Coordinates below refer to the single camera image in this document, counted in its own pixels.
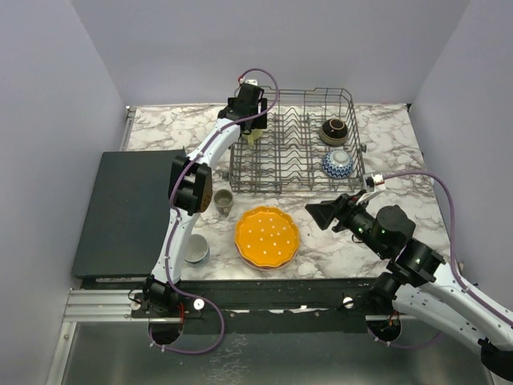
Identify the grey wire dish rack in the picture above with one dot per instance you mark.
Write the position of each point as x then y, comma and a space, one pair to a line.
288, 156

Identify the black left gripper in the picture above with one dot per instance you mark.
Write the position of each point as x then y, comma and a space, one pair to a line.
256, 123

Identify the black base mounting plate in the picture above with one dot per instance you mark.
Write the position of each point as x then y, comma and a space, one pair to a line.
206, 327

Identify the pale yellow mug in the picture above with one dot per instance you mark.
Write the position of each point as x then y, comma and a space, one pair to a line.
253, 136

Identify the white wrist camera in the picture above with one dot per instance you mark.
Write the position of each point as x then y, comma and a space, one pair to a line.
242, 81
374, 181

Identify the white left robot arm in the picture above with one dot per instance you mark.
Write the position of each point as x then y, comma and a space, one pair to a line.
190, 190

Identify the small grey cup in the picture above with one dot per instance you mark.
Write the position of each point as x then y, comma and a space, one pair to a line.
223, 201

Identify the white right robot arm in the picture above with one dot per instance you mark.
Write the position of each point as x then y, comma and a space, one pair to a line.
419, 281

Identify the aluminium rail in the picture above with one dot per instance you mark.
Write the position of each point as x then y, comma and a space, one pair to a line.
100, 306

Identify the dark brown bowl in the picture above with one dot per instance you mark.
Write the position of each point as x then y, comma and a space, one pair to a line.
334, 132

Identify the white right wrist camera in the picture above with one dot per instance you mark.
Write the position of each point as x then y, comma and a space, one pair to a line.
374, 181

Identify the dark network switch box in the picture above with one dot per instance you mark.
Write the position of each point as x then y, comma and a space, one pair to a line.
127, 217

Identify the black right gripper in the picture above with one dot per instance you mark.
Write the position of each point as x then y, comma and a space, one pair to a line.
341, 208

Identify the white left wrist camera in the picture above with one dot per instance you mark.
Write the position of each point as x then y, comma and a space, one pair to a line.
242, 81

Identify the blue mug white inside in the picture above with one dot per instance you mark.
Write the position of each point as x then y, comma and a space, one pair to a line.
198, 250

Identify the orange blue patterned bowl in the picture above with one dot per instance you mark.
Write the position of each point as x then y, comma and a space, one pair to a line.
337, 164

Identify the orange polka dot plate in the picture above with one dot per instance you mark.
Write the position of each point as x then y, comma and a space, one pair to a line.
268, 228

